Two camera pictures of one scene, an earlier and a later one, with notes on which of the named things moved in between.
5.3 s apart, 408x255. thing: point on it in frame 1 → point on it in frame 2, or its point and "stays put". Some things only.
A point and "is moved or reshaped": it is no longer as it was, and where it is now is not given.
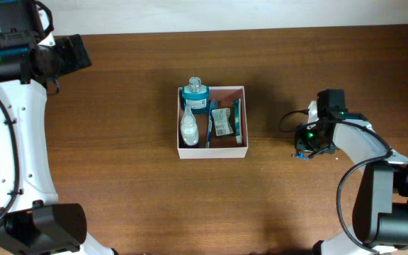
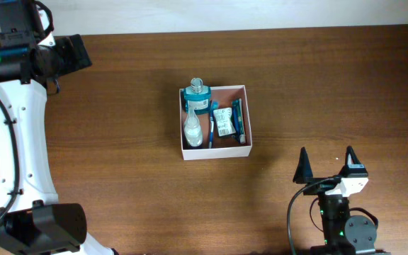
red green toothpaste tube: x=237 y=110 stays put
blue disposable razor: x=300 y=156 is moved or reshaped
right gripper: x=301 y=144 → x=304 y=171
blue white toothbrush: x=213 y=103 is moved or reshaped
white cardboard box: x=212 y=124 stays put
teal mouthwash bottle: x=196 y=95 stays put
